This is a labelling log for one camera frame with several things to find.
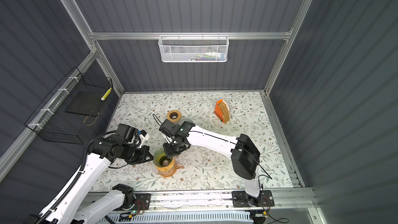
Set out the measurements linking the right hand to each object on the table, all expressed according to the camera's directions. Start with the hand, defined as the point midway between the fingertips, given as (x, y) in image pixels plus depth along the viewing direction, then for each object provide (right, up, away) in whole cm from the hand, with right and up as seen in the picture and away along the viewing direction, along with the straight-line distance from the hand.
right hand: (169, 157), depth 76 cm
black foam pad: (-39, +27, -3) cm, 48 cm away
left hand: (-6, +1, -4) cm, 8 cm away
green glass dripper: (-4, -1, +1) cm, 5 cm away
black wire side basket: (-46, +21, -4) cm, 51 cm away
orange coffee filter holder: (+29, +22, +23) cm, 43 cm away
